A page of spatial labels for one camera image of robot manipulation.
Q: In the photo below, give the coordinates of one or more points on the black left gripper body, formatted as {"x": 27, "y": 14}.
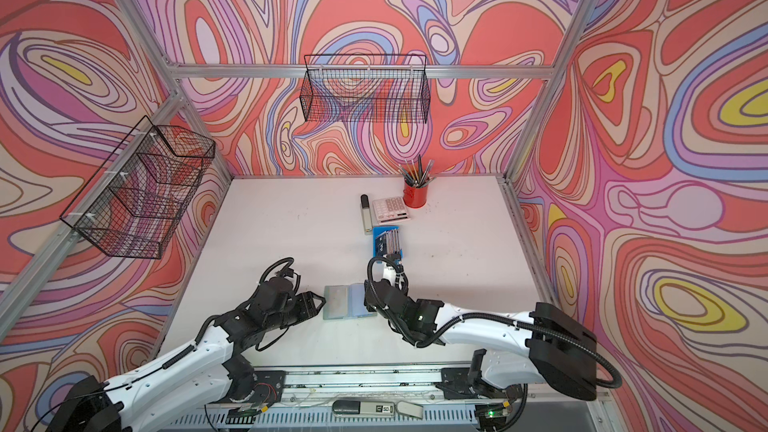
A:
{"x": 274, "y": 323}

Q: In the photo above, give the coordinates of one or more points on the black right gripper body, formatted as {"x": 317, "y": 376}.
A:
{"x": 401, "y": 323}

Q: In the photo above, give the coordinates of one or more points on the mint green card holder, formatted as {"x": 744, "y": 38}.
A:
{"x": 344, "y": 302}

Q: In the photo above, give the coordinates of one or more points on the blue plastic card tray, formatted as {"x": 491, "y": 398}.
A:
{"x": 378, "y": 230}

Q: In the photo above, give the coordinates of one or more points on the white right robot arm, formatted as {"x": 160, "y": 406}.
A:
{"x": 541, "y": 346}

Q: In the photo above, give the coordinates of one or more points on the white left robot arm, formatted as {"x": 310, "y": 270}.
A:
{"x": 206, "y": 369}

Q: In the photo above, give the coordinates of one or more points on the stack of cards in tray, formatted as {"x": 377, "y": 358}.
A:
{"x": 388, "y": 243}

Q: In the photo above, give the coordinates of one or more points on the pink desk calculator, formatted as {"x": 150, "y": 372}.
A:
{"x": 389, "y": 210}

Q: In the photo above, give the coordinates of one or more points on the beige stapler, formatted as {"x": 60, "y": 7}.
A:
{"x": 366, "y": 214}

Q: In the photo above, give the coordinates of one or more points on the red metal pencil bucket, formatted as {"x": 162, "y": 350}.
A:
{"x": 415, "y": 197}

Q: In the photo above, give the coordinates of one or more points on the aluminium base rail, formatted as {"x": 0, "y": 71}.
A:
{"x": 300, "y": 399}

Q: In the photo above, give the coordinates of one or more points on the grey handheld device on rail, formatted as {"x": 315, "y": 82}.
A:
{"x": 365, "y": 408}

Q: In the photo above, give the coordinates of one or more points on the black wire basket left wall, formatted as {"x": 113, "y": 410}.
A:
{"x": 131, "y": 206}

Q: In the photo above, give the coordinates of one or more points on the black wire basket wall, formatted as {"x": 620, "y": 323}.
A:
{"x": 131, "y": 206}
{"x": 365, "y": 88}

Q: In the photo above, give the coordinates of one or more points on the black wire basket back wall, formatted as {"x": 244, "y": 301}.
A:
{"x": 365, "y": 88}

